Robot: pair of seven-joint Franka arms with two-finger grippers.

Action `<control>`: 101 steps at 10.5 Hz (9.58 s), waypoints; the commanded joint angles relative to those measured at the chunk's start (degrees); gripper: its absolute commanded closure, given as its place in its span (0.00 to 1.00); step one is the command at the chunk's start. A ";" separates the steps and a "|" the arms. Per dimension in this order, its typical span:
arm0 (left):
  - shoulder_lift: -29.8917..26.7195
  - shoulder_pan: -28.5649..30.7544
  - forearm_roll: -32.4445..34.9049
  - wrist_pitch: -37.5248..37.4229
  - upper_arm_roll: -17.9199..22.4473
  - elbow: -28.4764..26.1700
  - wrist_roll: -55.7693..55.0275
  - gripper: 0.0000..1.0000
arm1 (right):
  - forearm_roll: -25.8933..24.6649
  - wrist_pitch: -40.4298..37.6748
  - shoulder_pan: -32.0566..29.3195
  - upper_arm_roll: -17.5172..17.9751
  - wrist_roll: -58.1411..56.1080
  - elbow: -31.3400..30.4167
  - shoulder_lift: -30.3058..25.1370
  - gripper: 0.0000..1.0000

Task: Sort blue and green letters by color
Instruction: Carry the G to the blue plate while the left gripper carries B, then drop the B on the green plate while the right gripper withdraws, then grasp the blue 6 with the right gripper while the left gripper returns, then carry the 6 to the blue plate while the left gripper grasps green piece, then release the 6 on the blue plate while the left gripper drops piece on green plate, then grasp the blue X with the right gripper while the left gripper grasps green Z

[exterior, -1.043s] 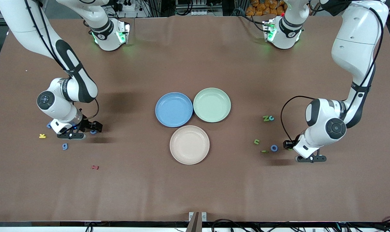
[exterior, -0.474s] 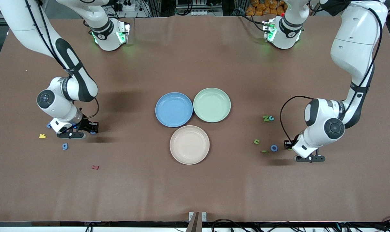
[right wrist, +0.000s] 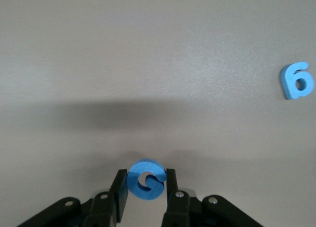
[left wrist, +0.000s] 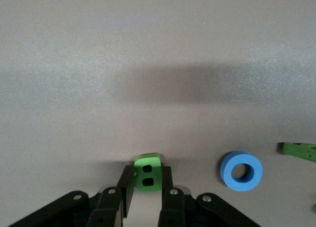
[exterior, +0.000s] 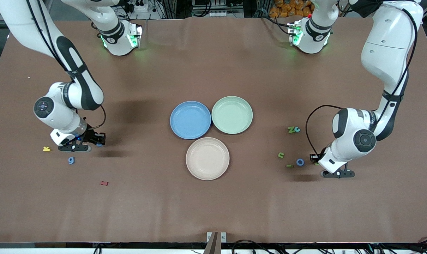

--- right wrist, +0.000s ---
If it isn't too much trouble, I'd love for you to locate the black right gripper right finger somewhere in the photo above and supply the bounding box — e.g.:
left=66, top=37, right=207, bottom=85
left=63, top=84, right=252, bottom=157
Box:
left=160, top=168, right=262, bottom=227

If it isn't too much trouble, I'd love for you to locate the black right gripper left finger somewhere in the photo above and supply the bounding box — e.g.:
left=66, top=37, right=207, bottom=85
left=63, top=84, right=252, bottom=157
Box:
left=17, top=169, right=129, bottom=227

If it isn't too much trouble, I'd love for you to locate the blue foam letter G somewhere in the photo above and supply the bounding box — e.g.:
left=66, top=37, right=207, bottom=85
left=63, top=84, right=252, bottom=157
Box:
left=126, top=158, right=167, bottom=201

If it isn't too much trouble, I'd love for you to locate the blue foam digit six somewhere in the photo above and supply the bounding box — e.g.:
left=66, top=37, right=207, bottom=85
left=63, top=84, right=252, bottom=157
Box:
left=279, top=61, right=316, bottom=100

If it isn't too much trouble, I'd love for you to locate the brown table cover mat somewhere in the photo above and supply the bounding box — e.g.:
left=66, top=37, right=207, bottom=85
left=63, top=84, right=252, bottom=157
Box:
left=0, top=0, right=316, bottom=227

